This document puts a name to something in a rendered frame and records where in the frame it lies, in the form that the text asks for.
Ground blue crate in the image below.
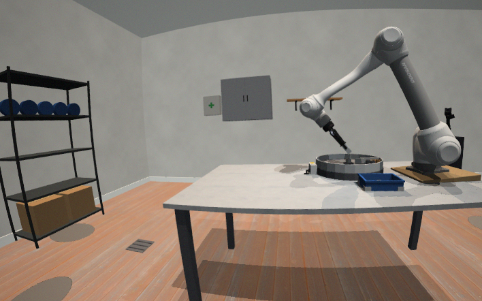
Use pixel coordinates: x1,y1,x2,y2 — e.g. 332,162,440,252
357,173,404,191

